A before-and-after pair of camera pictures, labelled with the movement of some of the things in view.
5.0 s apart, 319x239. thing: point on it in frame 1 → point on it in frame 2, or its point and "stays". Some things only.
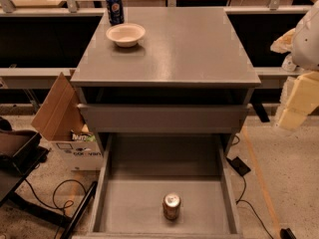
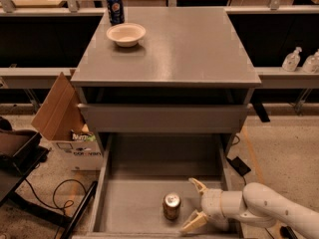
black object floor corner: (286, 233) stays
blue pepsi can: (115, 8) stays
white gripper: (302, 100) → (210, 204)
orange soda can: (171, 204) stays
